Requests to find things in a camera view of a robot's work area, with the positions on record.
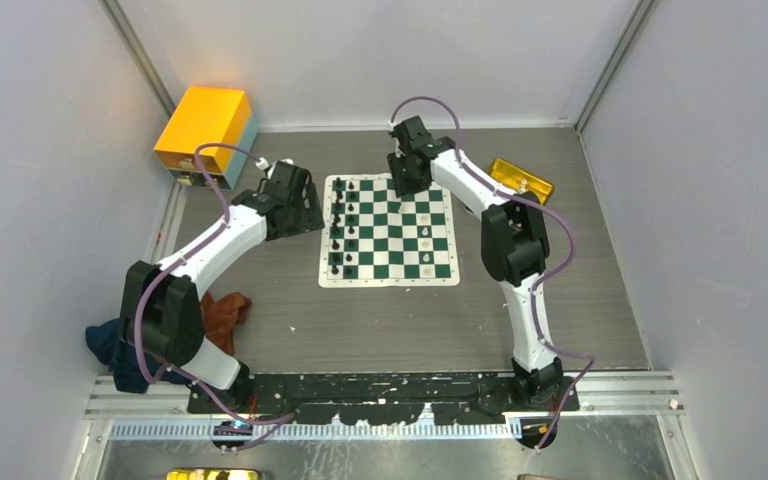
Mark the yellow teal drawer box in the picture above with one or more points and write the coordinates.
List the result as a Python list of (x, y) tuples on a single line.
[(208, 115)]

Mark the orange cloth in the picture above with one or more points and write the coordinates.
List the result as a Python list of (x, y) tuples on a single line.
[(220, 317)]

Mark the dark blue cloth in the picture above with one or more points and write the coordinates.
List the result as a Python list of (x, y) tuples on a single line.
[(120, 357)]

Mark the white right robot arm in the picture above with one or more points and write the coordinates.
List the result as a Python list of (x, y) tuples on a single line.
[(513, 249)]

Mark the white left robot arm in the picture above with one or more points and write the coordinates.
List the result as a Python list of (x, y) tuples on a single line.
[(161, 314)]

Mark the yellow transparent tray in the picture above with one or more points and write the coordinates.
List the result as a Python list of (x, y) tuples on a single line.
[(520, 179)]

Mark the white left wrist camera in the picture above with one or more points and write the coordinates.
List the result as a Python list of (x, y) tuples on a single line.
[(267, 168)]

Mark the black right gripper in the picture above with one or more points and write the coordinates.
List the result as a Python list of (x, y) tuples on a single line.
[(402, 187)]

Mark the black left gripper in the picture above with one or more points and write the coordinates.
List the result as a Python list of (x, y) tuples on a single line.
[(310, 219)]

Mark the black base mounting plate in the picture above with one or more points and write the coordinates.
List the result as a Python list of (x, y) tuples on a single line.
[(383, 399)]

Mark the aluminium frame rail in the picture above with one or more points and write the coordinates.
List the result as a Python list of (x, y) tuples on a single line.
[(161, 414)]

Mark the green white chess board mat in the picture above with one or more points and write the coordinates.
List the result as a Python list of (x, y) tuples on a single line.
[(388, 243)]

